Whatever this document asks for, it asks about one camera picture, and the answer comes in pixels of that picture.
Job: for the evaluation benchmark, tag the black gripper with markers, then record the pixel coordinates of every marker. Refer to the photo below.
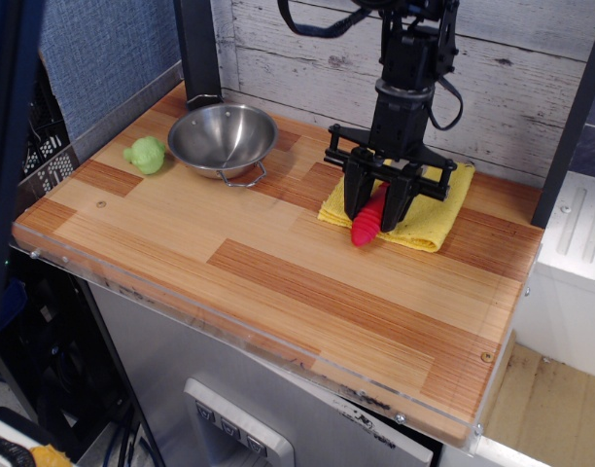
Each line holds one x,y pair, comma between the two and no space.
396,134

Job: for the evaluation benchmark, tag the red handled metal spoon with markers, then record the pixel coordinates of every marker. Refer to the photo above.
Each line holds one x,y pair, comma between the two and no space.
367,223

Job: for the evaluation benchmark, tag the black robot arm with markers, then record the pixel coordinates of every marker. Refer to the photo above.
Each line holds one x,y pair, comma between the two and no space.
417,51

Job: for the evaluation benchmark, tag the yellow folded cloth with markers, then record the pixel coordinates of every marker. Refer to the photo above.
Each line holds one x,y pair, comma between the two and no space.
427,222

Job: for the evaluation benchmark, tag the clear acrylic table guard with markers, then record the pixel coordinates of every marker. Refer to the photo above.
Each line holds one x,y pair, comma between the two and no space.
405,332

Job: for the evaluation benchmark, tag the stainless steel bowl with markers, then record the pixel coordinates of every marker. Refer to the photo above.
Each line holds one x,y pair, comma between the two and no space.
225,141

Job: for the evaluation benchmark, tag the white toy sink unit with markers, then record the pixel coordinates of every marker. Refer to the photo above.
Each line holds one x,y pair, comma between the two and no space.
556,313

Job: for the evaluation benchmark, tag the green toy figure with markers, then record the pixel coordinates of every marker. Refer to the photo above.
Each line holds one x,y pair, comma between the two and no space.
146,154

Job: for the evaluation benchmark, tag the silver toy fridge cabinet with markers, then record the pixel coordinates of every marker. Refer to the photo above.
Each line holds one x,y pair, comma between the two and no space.
210,403

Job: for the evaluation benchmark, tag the black plastic crate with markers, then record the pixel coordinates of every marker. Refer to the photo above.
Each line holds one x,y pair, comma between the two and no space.
47,134

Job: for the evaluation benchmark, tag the yellow object bottom left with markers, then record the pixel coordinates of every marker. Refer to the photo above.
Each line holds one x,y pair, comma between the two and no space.
48,456

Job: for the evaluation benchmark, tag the black right support post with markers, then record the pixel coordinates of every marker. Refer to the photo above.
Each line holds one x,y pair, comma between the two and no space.
567,144

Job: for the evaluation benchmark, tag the black support post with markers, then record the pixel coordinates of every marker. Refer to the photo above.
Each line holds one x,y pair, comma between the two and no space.
197,42
567,144

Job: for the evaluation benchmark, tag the black left support post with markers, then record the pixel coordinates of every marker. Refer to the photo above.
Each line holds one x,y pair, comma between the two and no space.
197,42

